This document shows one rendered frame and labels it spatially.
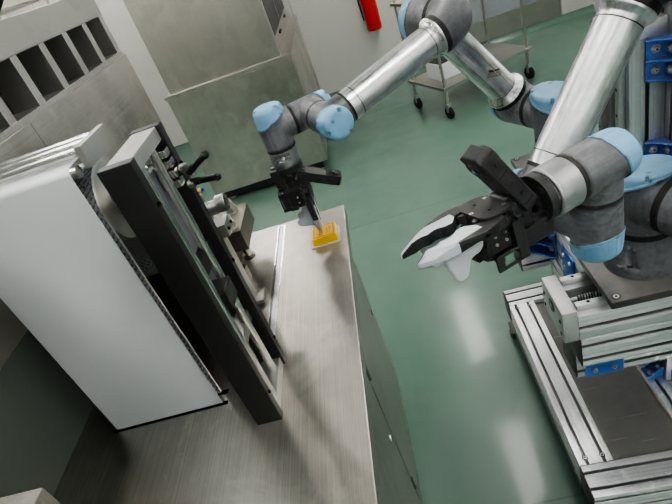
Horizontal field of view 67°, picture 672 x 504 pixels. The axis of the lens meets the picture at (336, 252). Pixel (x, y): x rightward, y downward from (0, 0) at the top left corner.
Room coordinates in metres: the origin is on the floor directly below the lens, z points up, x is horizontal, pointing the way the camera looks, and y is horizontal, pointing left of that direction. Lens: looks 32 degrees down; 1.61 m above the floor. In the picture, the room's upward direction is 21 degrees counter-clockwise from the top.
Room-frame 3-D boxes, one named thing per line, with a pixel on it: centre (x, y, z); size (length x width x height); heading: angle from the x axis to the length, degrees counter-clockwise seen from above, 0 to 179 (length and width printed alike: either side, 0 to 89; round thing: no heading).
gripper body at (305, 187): (1.23, 0.04, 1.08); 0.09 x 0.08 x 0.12; 81
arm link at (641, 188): (0.79, -0.61, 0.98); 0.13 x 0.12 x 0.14; 14
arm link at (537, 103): (1.29, -0.71, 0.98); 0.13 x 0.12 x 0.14; 14
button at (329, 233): (1.23, 0.01, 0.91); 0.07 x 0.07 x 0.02; 81
